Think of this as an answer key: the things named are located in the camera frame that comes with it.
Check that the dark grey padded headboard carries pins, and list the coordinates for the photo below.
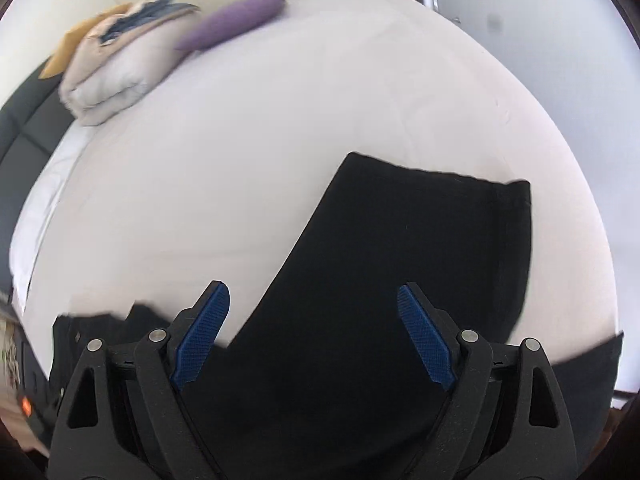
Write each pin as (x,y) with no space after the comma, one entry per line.
(33,121)

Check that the purple cushion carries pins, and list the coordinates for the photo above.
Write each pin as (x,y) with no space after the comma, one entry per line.
(229,22)

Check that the white flat pillow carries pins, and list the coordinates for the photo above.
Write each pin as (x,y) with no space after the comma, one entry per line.
(39,207)

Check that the black denim pants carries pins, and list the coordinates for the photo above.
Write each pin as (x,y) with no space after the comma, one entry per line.
(323,381)

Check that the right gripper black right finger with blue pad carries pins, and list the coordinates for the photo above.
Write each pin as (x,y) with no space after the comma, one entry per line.
(504,415)

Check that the white bed mattress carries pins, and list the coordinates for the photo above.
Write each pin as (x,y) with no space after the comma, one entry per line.
(214,173)

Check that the mustard yellow pillow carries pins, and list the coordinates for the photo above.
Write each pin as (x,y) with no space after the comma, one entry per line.
(59,60)

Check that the folded beige duvet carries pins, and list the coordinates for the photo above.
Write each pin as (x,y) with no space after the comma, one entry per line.
(102,80)

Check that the folded blue jeans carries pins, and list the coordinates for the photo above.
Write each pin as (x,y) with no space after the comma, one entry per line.
(142,13)

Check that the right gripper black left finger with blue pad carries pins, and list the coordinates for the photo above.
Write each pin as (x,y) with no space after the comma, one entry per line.
(122,415)

